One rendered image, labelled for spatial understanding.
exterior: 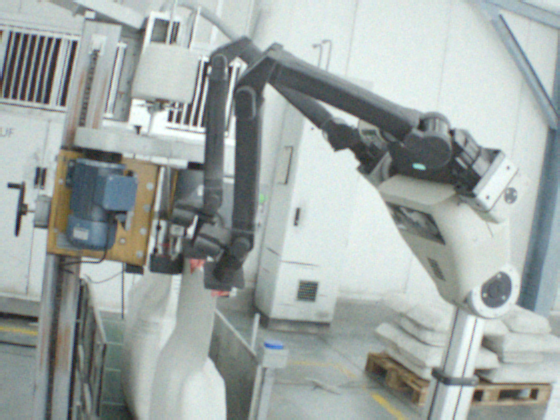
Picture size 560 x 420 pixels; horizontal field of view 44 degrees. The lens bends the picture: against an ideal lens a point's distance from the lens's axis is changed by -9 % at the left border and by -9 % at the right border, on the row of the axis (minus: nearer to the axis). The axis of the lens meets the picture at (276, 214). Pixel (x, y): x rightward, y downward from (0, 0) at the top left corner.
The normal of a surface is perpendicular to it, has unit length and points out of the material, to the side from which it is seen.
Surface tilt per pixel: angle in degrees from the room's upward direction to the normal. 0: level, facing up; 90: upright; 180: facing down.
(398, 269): 90
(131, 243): 90
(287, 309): 90
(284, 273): 90
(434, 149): 123
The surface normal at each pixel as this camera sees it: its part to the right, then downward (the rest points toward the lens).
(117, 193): 0.66, 0.18
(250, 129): -0.15, 0.66
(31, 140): 0.29, 0.13
